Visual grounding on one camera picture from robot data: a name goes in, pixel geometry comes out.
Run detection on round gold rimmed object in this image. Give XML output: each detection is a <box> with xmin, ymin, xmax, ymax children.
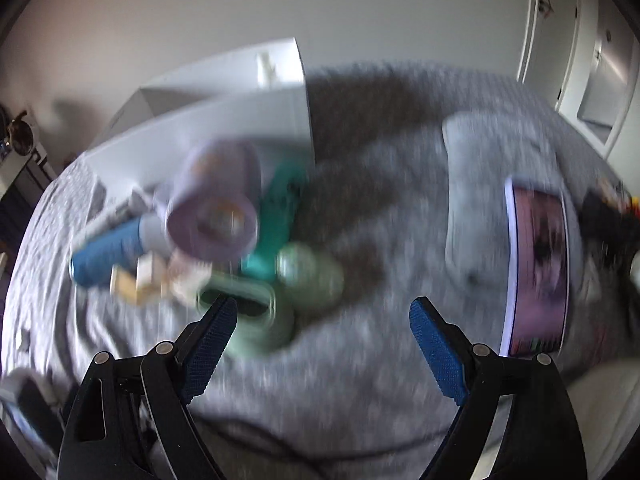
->
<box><xmin>7</xmin><ymin>109</ymin><xmax>38</xmax><ymax>157</ymax></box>

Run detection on white cardboard box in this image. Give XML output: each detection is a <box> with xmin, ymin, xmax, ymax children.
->
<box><xmin>85</xmin><ymin>37</ymin><xmax>317</xmax><ymax>201</ymax></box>

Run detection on pink cover book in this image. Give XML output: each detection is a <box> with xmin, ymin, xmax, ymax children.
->
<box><xmin>500</xmin><ymin>177</ymin><xmax>572</xmax><ymax>358</ymax></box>

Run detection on white cabinet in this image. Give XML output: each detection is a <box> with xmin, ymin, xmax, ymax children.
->
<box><xmin>515</xmin><ymin>0</ymin><xmax>640</xmax><ymax>158</ymax></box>

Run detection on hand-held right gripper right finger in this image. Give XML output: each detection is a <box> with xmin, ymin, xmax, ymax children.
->
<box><xmin>409</xmin><ymin>296</ymin><xmax>588</xmax><ymax>480</ymax></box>

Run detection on grey pillow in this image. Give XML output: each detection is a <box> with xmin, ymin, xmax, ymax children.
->
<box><xmin>442</xmin><ymin>112</ymin><xmax>566</xmax><ymax>286</ymax></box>

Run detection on green cup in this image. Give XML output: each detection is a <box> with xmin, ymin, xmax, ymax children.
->
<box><xmin>196</xmin><ymin>282</ymin><xmax>296</xmax><ymax>356</ymax></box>

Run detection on purple round container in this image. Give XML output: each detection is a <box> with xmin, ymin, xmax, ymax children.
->
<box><xmin>159</xmin><ymin>140</ymin><xmax>263</xmax><ymax>263</ymax></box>

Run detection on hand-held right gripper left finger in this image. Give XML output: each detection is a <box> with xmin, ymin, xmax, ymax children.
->
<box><xmin>56</xmin><ymin>296</ymin><xmax>239</xmax><ymax>480</ymax></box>

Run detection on wooden block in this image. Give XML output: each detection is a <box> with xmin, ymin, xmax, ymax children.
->
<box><xmin>137</xmin><ymin>255</ymin><xmax>170</xmax><ymax>297</ymax></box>
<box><xmin>110</xmin><ymin>264</ymin><xmax>142</xmax><ymax>305</ymax></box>

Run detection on grey printed blanket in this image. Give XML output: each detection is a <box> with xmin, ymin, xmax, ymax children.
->
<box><xmin>0</xmin><ymin>62</ymin><xmax>640</xmax><ymax>480</ymax></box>

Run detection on white blue labelled spray bottle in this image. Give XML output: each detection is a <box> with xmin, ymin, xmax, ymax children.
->
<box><xmin>70</xmin><ymin>212</ymin><xmax>173</xmax><ymax>288</ymax></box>

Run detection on cream plastic holder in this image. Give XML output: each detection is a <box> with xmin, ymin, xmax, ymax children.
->
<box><xmin>167</xmin><ymin>255</ymin><xmax>213</xmax><ymax>306</ymax></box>

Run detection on teal plastic item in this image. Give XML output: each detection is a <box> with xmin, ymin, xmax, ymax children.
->
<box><xmin>240</xmin><ymin>160</ymin><xmax>307</xmax><ymax>281</ymax></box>

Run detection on white tube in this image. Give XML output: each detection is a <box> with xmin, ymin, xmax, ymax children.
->
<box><xmin>75</xmin><ymin>192</ymin><xmax>156</xmax><ymax>246</ymax></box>

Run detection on dark item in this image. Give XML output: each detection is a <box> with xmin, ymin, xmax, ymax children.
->
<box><xmin>580</xmin><ymin>180</ymin><xmax>640</xmax><ymax>271</ymax></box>

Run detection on green round ball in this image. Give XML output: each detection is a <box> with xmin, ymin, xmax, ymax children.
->
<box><xmin>276</xmin><ymin>242</ymin><xmax>346</xmax><ymax>306</ymax></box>

